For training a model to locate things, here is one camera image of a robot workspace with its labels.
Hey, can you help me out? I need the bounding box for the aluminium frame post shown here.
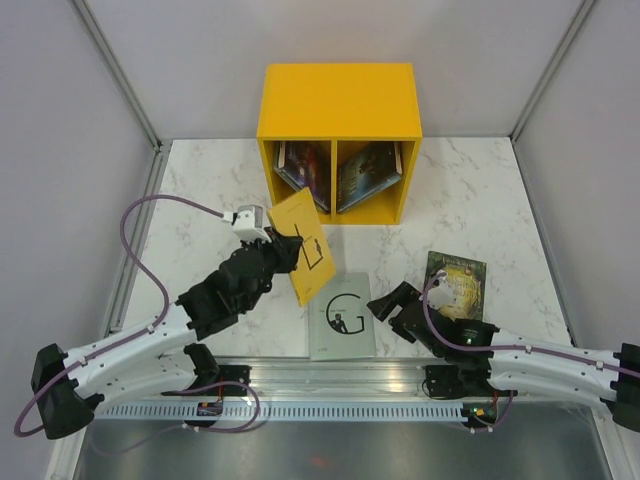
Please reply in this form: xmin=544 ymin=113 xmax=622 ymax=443
xmin=68 ymin=0 xmax=166 ymax=151
xmin=508 ymin=0 xmax=601 ymax=144

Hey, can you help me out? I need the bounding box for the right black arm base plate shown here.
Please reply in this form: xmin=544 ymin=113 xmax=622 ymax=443
xmin=421 ymin=365 xmax=510 ymax=400

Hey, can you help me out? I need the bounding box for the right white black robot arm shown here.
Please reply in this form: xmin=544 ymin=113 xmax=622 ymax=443
xmin=367 ymin=276 xmax=639 ymax=431

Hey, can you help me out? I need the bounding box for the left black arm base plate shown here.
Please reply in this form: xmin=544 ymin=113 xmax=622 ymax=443
xmin=204 ymin=365 xmax=251 ymax=400

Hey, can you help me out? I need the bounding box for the yellow notebook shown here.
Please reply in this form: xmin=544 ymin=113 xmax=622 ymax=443
xmin=267 ymin=187 xmax=336 ymax=307

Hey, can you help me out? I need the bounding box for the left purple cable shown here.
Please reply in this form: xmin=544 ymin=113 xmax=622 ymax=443
xmin=13 ymin=194 xmax=226 ymax=436

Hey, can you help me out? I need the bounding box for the dark Wuthering Heights book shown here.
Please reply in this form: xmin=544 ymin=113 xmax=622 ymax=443
xmin=337 ymin=141 xmax=403 ymax=213

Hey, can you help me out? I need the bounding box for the left aluminium frame post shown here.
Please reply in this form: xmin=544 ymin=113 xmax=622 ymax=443
xmin=68 ymin=0 xmax=166 ymax=151

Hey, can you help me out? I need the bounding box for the aluminium front rail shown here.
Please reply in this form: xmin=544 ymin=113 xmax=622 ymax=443
xmin=69 ymin=355 xmax=615 ymax=401

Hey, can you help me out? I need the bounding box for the right aluminium frame post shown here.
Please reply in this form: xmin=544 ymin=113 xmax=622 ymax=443
xmin=508 ymin=0 xmax=601 ymax=144

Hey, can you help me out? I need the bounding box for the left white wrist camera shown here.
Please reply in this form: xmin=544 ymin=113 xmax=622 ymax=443
xmin=222 ymin=204 xmax=271 ymax=244

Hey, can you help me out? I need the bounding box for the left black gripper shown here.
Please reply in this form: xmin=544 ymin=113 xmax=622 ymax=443
xmin=241 ymin=225 xmax=303 ymax=311

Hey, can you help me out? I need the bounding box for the clear plastic file folder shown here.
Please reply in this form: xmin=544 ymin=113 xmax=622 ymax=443
xmin=308 ymin=272 xmax=376 ymax=361

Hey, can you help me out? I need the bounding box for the white slotted cable duct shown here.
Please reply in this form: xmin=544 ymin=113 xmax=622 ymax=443
xmin=96 ymin=399 xmax=467 ymax=422

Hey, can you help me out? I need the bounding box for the green Alice Wonderland book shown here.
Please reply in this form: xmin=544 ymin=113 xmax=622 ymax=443
xmin=425 ymin=251 xmax=487 ymax=321

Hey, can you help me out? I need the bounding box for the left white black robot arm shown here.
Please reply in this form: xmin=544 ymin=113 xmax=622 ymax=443
xmin=31 ymin=229 xmax=303 ymax=440

